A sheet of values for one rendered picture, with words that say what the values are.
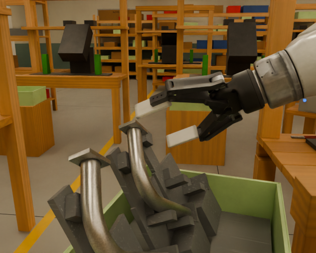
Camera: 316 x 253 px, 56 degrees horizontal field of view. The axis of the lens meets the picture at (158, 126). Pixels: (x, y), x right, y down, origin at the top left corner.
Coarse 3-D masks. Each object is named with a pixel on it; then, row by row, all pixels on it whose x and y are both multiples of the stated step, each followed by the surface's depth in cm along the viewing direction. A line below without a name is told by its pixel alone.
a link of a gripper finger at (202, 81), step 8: (216, 72) 49; (168, 80) 49; (176, 80) 49; (184, 80) 49; (192, 80) 49; (200, 80) 49; (208, 80) 49; (224, 80) 48; (168, 88) 48; (176, 88) 48; (184, 88) 48; (192, 88) 48; (200, 88) 48; (208, 88) 49; (216, 88) 49
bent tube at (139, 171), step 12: (132, 120) 59; (132, 132) 59; (144, 132) 62; (132, 144) 58; (132, 156) 57; (132, 168) 56; (144, 168) 56; (144, 180) 55; (144, 192) 55; (156, 192) 57; (156, 204) 57; (168, 204) 60; (180, 216) 67
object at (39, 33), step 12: (12, 0) 496; (36, 12) 503; (36, 24) 504; (48, 24) 546; (12, 36) 514; (24, 36) 511; (48, 36) 549; (48, 48) 555; (24, 72) 525; (48, 96) 578
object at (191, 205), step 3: (192, 201) 73; (183, 204) 74; (186, 204) 73; (189, 204) 73; (192, 204) 73; (189, 207) 73; (192, 207) 72; (195, 207) 73; (192, 210) 72; (195, 210) 72; (192, 213) 72; (195, 213) 71; (192, 216) 72; (195, 216) 71; (195, 219) 71; (198, 219) 71
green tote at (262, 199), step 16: (192, 176) 91; (208, 176) 89; (224, 176) 88; (224, 192) 89; (240, 192) 87; (256, 192) 86; (272, 192) 84; (112, 208) 73; (128, 208) 83; (224, 208) 90; (240, 208) 89; (256, 208) 87; (272, 208) 86; (112, 224) 74; (272, 224) 84; (272, 240) 80; (288, 240) 60
